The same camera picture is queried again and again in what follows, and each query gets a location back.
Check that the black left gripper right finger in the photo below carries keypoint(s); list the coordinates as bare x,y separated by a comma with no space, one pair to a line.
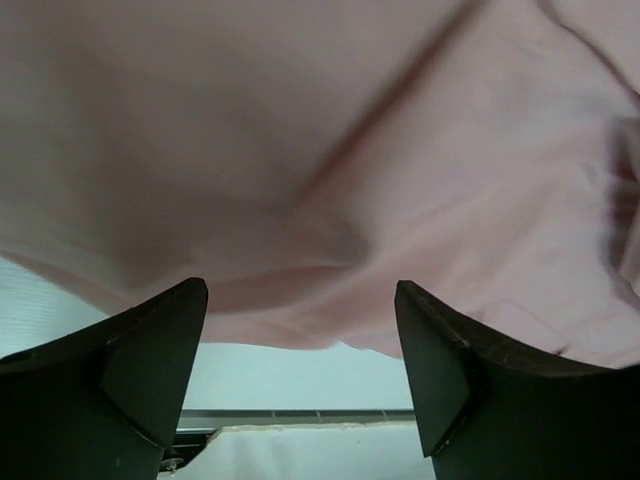
490,407

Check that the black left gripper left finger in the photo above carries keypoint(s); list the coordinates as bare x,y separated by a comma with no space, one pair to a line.
103,402

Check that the pink trousers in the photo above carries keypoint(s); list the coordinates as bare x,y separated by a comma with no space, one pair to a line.
303,157

